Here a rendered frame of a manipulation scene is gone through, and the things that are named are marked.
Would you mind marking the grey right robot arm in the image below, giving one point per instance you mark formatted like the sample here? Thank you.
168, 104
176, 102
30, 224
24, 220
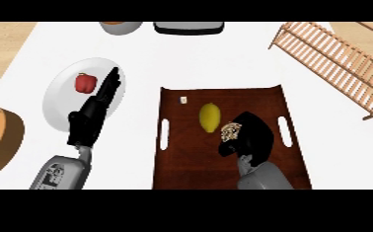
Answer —
263, 175

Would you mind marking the small white cube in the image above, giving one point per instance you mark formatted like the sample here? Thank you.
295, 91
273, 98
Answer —
183, 100

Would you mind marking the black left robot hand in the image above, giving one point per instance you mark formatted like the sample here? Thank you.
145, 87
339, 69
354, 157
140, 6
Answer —
90, 117

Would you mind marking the grey and black appliance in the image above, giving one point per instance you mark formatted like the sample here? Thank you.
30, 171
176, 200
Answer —
189, 28

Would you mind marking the cupcake with pale frosting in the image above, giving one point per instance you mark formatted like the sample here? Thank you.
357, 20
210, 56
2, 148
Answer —
230, 132

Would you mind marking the dark brown wooden tray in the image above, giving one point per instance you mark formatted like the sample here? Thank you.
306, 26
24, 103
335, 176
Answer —
193, 160

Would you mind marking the brown round wooden board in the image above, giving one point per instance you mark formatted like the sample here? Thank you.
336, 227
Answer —
9, 140

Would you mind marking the white round plate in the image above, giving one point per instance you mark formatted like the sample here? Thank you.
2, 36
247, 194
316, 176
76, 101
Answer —
68, 88

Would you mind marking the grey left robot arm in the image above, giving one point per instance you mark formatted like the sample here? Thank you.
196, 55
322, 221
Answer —
65, 173

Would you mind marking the grey bowl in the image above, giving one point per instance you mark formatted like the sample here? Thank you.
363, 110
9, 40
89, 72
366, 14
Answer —
120, 27

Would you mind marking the red bell pepper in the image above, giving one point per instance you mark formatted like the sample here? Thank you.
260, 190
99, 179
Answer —
86, 83

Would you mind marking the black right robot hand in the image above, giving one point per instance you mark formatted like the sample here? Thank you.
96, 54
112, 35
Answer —
255, 134

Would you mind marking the pale wooden slatted shelf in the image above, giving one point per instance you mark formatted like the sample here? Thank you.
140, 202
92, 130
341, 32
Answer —
331, 58

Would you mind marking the yellow lemon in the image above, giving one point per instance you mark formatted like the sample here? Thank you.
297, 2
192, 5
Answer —
210, 117

